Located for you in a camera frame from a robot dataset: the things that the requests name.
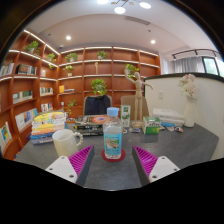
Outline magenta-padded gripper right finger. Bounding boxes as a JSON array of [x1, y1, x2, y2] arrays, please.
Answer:
[[131, 144, 181, 187]]

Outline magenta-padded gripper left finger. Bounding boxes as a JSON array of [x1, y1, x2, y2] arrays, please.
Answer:
[[45, 144, 96, 188]]

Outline clear blue-capped water bottle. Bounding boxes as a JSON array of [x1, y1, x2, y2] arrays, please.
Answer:
[[102, 106, 124, 160]]

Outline cream ceramic mug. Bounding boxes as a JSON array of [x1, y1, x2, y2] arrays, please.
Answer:
[[51, 128, 84, 158]]

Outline green tissue box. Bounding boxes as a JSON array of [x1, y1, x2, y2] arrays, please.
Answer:
[[142, 116, 162, 136]]

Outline colourful book stack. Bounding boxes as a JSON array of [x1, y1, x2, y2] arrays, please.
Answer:
[[29, 111, 68, 146]]

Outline dark book stack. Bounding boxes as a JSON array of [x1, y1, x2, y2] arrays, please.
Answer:
[[73, 114, 109, 137]]

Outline white book stack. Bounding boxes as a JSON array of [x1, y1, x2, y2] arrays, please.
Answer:
[[152, 107, 185, 127]]

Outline white vase with flowers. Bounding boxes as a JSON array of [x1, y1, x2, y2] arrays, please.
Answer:
[[178, 73, 199, 128]]

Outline green and white carton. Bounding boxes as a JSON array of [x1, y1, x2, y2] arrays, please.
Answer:
[[119, 104, 132, 128]]

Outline dark blue chair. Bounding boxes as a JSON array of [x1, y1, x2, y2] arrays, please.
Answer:
[[82, 94, 113, 117]]

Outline tan chair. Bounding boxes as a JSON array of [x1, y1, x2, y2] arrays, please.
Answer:
[[120, 95, 150, 122]]

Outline grey curtain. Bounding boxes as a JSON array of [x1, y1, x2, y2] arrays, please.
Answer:
[[173, 56, 206, 74]]

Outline black-framed window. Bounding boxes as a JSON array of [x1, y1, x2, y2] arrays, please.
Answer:
[[201, 56, 224, 78]]

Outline ceiling air vent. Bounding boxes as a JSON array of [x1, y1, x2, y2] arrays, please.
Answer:
[[124, 15, 151, 26]]

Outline branched ceiling lamp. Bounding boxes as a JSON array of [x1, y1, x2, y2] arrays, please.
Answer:
[[96, 0, 153, 15]]

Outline wooden wall shelf unit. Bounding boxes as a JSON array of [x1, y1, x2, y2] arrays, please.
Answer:
[[0, 29, 162, 161]]

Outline black ceiling track rail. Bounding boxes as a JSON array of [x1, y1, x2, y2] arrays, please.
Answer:
[[172, 48, 219, 61]]

